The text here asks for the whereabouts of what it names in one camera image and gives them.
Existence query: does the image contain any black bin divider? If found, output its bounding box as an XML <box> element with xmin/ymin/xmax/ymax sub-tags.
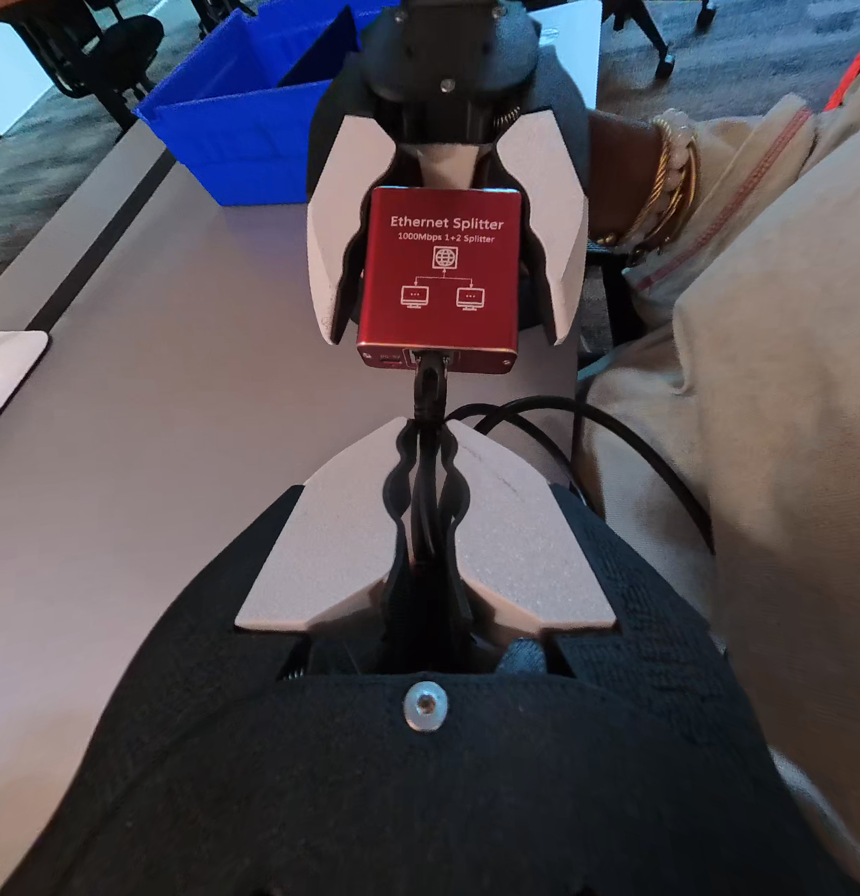
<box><xmin>276</xmin><ymin>6</ymin><xmax>362</xmax><ymax>90</ymax></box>

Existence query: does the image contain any person's beige clothing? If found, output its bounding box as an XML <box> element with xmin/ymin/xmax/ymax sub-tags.
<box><xmin>573</xmin><ymin>66</ymin><xmax>860</xmax><ymax>896</ymax></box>

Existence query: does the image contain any blue plastic bin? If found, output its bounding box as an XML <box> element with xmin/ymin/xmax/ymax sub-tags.
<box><xmin>132</xmin><ymin>0</ymin><xmax>403</xmax><ymax>209</ymax></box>

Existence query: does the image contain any pearl bead bracelet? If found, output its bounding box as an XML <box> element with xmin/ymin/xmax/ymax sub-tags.
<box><xmin>654</xmin><ymin>106</ymin><xmax>693</xmax><ymax>211</ymax></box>

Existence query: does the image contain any person's right hand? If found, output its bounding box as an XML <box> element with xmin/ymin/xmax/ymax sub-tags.
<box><xmin>585</xmin><ymin>111</ymin><xmax>661</xmax><ymax>242</ymax></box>

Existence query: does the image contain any orange strap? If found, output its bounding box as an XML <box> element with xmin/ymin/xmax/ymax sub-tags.
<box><xmin>824</xmin><ymin>41</ymin><xmax>860</xmax><ymax>114</ymax></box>

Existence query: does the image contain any black office chair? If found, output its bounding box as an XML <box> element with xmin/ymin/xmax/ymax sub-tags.
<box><xmin>13</xmin><ymin>0</ymin><xmax>166</xmax><ymax>134</ymax></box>

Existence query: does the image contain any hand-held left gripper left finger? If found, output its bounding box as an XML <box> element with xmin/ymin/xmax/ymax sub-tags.
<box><xmin>233</xmin><ymin>416</ymin><xmax>413</xmax><ymax>638</ymax></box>

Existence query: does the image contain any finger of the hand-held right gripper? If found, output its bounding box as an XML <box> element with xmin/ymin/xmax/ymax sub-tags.
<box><xmin>306</xmin><ymin>112</ymin><xmax>403</xmax><ymax>349</ymax></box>
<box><xmin>482</xmin><ymin>105</ymin><xmax>591</xmax><ymax>347</ymax></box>

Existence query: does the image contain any red ethernet splitter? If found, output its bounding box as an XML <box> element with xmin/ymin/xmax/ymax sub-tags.
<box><xmin>355</xmin><ymin>186</ymin><xmax>525</xmax><ymax>375</ymax></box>

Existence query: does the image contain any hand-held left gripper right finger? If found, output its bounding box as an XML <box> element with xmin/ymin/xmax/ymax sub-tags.
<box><xmin>438</xmin><ymin>419</ymin><xmax>619</xmax><ymax>648</ymax></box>

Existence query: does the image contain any black ethernet cable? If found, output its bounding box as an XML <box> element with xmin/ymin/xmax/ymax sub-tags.
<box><xmin>402</xmin><ymin>350</ymin><xmax>717</xmax><ymax>568</ymax></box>

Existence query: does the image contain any gold bangle bracelet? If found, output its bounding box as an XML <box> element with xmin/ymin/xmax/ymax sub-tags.
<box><xmin>597</xmin><ymin>115</ymin><xmax>702</xmax><ymax>249</ymax></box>

